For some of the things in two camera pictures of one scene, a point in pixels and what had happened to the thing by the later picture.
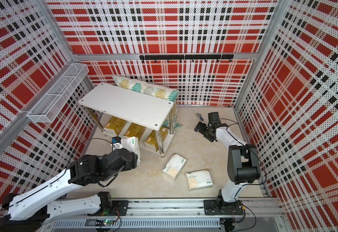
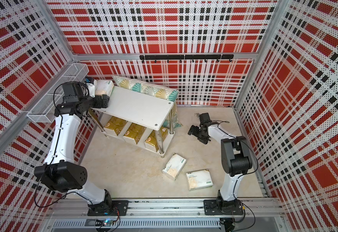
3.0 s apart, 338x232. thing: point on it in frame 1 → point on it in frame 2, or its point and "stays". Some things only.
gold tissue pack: (134, 130) stays
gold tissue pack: (152, 142) stays
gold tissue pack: (115, 125) stays
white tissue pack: (132, 144) → (104, 87)
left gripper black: (133, 164) → (98, 98)
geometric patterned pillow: (169, 94) stays
